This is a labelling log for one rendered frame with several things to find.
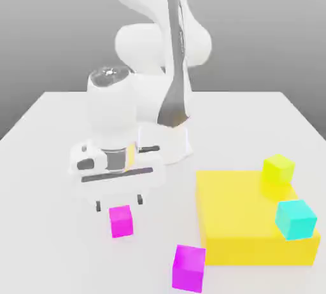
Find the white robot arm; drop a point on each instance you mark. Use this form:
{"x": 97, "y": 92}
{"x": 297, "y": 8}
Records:
{"x": 112, "y": 110}

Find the small yellow-green cube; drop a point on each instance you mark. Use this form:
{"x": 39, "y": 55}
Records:
{"x": 277, "y": 171}

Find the small magenta cube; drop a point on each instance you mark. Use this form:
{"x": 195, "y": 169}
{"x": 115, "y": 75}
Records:
{"x": 188, "y": 268}
{"x": 121, "y": 221}

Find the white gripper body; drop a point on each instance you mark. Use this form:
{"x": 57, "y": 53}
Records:
{"x": 119, "y": 182}

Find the large yellow box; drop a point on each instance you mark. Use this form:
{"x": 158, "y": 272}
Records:
{"x": 239, "y": 217}

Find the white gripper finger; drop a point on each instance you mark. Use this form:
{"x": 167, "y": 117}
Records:
{"x": 139, "y": 198}
{"x": 98, "y": 205}

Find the small cyan cube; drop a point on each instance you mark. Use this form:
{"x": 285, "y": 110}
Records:
{"x": 295, "y": 220}

